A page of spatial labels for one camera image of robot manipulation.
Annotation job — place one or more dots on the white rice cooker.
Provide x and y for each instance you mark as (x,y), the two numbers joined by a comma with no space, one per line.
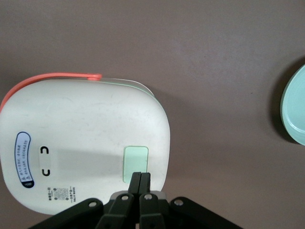
(83,119)

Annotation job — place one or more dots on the mint green round plate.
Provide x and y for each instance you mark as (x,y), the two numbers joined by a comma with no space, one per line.
(295,107)

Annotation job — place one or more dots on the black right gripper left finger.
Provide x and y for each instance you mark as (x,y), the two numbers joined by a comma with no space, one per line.
(124,207)

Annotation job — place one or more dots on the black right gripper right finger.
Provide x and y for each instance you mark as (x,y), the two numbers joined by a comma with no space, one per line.
(149,210)

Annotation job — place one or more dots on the brown table cover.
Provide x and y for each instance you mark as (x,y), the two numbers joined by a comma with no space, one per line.
(190,47)

